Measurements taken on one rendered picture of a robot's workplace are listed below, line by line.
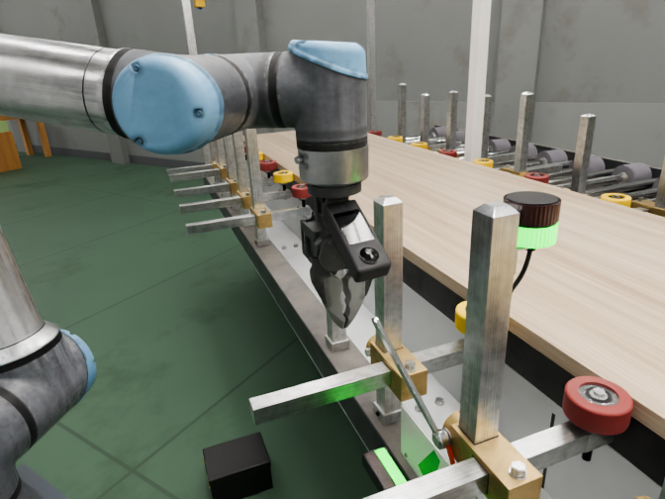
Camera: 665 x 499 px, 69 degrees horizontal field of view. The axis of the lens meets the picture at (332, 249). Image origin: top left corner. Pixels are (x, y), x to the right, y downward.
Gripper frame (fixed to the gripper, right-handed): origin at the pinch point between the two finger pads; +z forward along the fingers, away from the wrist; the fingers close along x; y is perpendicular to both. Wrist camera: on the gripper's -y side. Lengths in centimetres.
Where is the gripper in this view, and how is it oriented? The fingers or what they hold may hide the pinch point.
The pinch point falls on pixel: (345, 322)
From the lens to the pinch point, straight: 69.5
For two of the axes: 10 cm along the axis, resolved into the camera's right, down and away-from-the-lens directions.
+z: 0.4, 9.3, 3.7
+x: -9.3, 1.7, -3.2
